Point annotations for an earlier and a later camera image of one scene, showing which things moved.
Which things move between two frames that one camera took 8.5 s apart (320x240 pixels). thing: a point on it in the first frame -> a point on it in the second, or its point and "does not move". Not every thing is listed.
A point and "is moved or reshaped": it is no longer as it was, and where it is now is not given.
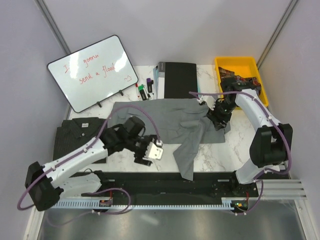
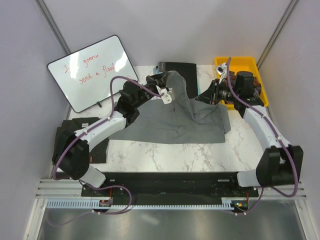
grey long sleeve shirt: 182,121 is moved or reshaped
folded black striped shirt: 75,134 does not move
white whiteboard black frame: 92,74 does not move
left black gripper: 138,157 -> 159,80
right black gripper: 217,119 -> 211,95
